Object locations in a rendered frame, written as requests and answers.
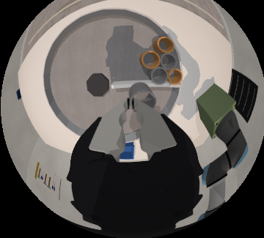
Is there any bronze bushing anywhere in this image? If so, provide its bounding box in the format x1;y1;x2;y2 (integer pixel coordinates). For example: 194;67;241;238
139;51;161;69
167;68;183;85
153;37;175;53

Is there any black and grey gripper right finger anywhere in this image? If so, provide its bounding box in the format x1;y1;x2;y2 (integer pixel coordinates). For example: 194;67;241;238
132;97;204;176

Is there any blue crate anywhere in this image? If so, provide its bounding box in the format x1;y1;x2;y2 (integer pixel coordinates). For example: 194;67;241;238
120;142;134;160

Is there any grey metal sleeve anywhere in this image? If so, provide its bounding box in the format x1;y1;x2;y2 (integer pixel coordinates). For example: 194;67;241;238
147;66;168;84
129;82;156;112
159;53;177;70

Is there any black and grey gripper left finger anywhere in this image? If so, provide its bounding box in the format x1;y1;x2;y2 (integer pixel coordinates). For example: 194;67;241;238
67;98;130;182

